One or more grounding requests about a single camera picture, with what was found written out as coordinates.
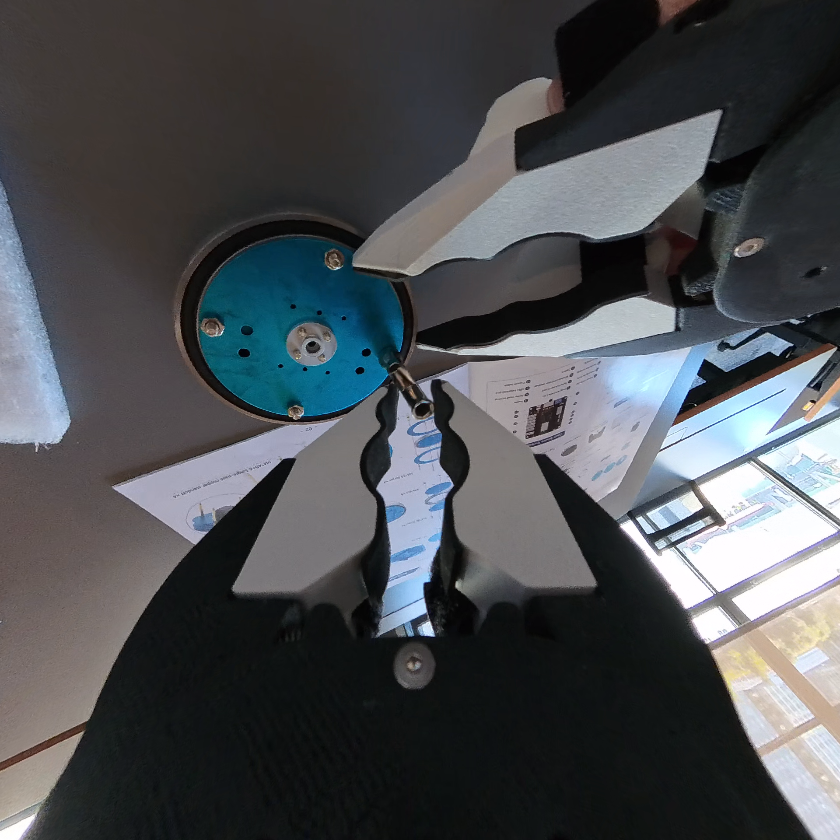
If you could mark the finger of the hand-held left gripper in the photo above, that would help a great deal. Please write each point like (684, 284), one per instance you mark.
(558, 197)
(590, 331)

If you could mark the person's left hand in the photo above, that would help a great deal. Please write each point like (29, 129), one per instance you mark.
(676, 8)

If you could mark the white foam square with hole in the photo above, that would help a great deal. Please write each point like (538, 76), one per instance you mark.
(26, 341)

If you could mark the white instruction booklet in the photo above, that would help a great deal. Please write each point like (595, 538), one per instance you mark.
(590, 407)

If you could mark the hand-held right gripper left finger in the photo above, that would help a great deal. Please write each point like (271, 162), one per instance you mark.
(308, 538)

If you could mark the large window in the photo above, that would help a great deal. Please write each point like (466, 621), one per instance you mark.
(754, 525)

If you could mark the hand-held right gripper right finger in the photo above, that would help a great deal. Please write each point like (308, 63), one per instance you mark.
(525, 525)

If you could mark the small metal socket wrench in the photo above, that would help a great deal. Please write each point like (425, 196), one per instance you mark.
(407, 384)

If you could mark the dark grey desk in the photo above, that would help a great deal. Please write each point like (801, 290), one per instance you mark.
(131, 131)

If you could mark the blue round base plate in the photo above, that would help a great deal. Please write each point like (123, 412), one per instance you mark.
(262, 315)

